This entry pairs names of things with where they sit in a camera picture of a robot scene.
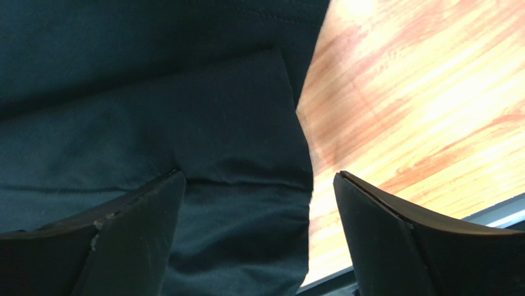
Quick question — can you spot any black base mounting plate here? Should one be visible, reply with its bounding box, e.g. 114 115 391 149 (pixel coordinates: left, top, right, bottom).
296 193 524 295

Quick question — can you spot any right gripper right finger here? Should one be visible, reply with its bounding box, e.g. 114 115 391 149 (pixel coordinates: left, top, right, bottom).
333 171 524 295

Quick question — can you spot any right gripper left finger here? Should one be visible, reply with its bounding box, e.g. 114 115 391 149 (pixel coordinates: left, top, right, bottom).
1 171 186 295

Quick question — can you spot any black floral t shirt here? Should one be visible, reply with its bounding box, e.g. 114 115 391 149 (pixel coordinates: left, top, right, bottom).
1 1 329 295

